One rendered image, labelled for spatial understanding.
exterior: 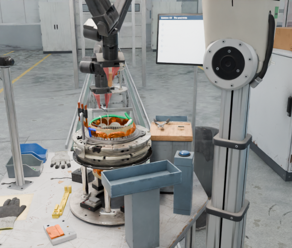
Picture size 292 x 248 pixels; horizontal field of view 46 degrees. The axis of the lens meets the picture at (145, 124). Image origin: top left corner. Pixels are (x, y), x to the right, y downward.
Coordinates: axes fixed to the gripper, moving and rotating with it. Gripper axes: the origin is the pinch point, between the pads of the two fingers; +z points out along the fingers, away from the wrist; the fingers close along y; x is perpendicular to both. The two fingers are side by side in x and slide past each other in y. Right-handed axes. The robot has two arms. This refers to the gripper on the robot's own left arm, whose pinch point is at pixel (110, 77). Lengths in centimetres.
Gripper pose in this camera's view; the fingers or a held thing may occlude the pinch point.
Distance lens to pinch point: 136.7
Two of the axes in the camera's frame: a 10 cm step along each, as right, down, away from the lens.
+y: -9.7, 0.9, -2.2
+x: 2.2, 6.3, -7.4
